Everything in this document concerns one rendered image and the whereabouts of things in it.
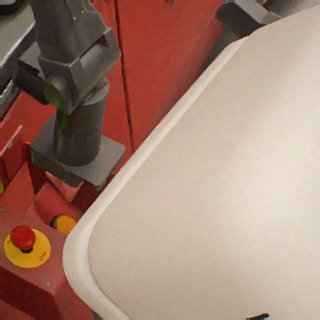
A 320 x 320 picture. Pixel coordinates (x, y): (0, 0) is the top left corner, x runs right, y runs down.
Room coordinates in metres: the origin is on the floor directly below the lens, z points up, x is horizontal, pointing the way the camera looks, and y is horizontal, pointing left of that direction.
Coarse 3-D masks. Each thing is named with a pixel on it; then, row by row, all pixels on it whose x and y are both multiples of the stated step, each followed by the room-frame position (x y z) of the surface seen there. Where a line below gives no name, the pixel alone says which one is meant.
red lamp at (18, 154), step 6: (18, 138) 0.88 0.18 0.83; (18, 144) 0.88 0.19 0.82; (12, 150) 0.86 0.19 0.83; (18, 150) 0.88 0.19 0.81; (6, 156) 0.85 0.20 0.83; (12, 156) 0.86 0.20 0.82; (18, 156) 0.87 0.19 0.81; (6, 162) 0.85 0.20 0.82; (12, 162) 0.86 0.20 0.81; (18, 162) 0.87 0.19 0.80; (6, 168) 0.84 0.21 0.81; (12, 168) 0.86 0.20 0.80; (12, 174) 0.85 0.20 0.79
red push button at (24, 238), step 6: (18, 228) 0.74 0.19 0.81; (24, 228) 0.74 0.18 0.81; (30, 228) 0.74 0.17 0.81; (12, 234) 0.73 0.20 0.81; (18, 234) 0.73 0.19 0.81; (24, 234) 0.73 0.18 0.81; (30, 234) 0.73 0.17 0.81; (12, 240) 0.72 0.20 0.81; (18, 240) 0.72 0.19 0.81; (24, 240) 0.72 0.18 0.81; (30, 240) 0.72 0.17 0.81; (18, 246) 0.71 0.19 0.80; (24, 246) 0.71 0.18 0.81; (30, 246) 0.71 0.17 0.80; (24, 252) 0.72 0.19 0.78; (30, 252) 0.72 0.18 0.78
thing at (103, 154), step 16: (48, 128) 0.81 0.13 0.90; (32, 144) 0.79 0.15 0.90; (48, 144) 0.79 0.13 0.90; (64, 144) 0.76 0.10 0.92; (80, 144) 0.75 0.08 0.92; (96, 144) 0.76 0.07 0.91; (112, 144) 0.79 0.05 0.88; (48, 160) 0.77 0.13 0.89; (64, 160) 0.76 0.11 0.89; (80, 160) 0.76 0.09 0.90; (96, 160) 0.77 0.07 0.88; (112, 160) 0.77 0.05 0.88; (80, 176) 0.74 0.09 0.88; (96, 176) 0.75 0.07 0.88
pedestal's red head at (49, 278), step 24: (24, 144) 0.89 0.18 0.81; (0, 168) 0.84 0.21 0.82; (48, 192) 0.86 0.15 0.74; (96, 192) 0.83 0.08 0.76; (0, 216) 0.79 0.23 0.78; (24, 216) 0.78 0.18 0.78; (48, 216) 0.83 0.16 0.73; (72, 216) 0.84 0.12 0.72; (0, 240) 0.74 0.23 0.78; (0, 264) 0.70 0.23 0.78; (48, 264) 0.70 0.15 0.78; (0, 288) 0.71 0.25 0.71; (24, 288) 0.67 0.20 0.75; (48, 288) 0.65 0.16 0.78; (24, 312) 0.69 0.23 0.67; (48, 312) 0.66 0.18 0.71; (72, 312) 0.67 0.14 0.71
